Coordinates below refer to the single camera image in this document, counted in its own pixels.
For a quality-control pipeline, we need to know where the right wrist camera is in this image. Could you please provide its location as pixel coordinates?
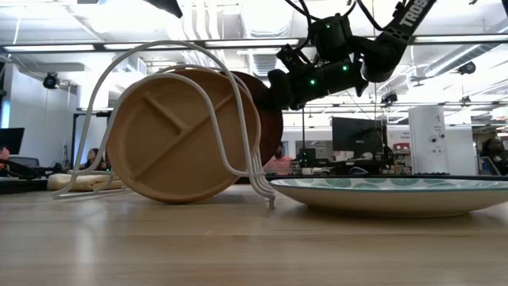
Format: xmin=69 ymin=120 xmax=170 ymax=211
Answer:
xmin=276 ymin=43 xmax=314 ymax=75

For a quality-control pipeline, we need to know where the beige wooden rack base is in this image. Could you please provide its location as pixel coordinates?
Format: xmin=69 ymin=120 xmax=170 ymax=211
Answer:
xmin=46 ymin=172 xmax=125 ymax=192

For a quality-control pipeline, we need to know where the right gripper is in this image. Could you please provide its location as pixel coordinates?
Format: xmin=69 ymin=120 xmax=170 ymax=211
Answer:
xmin=266 ymin=58 xmax=370 ymax=113

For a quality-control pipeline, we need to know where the person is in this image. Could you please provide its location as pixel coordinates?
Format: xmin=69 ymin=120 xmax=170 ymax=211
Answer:
xmin=264 ymin=141 xmax=295 ymax=176
xmin=479 ymin=137 xmax=508 ymax=176
xmin=80 ymin=147 xmax=107 ymax=172

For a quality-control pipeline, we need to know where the white cabinet with knobs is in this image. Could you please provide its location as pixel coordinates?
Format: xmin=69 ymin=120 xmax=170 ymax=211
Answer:
xmin=408 ymin=105 xmax=450 ymax=175

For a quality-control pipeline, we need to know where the black computer monitor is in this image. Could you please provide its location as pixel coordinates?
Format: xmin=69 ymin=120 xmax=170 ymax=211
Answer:
xmin=331 ymin=116 xmax=388 ymax=159
xmin=0 ymin=127 xmax=25 ymax=156

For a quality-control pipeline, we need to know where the white teal leaf plate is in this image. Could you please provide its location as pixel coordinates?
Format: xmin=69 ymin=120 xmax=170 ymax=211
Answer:
xmin=269 ymin=176 xmax=508 ymax=218

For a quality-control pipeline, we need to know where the tan divided plate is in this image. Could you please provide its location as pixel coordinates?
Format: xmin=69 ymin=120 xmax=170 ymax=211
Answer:
xmin=106 ymin=68 xmax=262 ymax=204

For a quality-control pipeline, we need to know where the white wire dish rack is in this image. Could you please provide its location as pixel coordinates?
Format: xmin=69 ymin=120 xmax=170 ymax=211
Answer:
xmin=51 ymin=39 xmax=277 ymax=211

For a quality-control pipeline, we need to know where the red daisy flower plate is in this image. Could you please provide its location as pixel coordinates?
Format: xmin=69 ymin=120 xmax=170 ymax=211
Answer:
xmin=228 ymin=70 xmax=285 ymax=168

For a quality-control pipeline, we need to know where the black metal frame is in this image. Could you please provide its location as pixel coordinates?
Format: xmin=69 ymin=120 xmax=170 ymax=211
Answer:
xmin=71 ymin=110 xmax=114 ymax=172

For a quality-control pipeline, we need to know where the black table frame rail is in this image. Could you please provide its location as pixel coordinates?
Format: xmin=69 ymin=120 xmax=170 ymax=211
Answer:
xmin=0 ymin=174 xmax=508 ymax=195

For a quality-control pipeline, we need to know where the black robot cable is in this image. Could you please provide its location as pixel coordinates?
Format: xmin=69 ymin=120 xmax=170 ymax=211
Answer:
xmin=283 ymin=0 xmax=318 ymax=21

